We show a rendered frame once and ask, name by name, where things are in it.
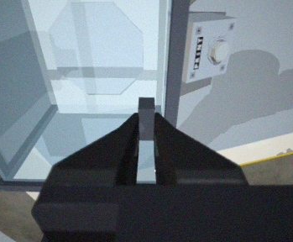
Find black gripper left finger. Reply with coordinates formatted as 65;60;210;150
43;113;139;186

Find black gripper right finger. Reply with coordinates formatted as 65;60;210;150
154;113;249;186

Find grey bench mat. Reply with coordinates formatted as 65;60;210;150
176;0;293;151

